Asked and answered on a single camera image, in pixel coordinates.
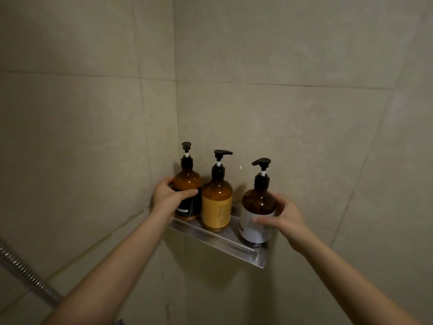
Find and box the amber pump bottle white label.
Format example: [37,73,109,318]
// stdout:
[239,158,279,245]

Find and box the person's right forearm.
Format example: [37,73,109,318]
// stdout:
[301,238,424,325]

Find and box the person's left forearm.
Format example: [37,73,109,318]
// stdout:
[40,209,176,325]

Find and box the metal shower shelf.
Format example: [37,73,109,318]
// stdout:
[167,203,271,270]

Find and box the person's right hand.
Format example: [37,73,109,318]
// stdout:
[252,192,320,256]

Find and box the amber pump bottle black label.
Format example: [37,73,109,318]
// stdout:
[170,142,203,222]

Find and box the person's left hand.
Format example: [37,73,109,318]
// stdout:
[150,176,199,226]

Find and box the metal shower hose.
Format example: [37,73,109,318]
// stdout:
[0,237,65,308]

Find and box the amber pump bottle yellow label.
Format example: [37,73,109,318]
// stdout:
[201,149,234,233]

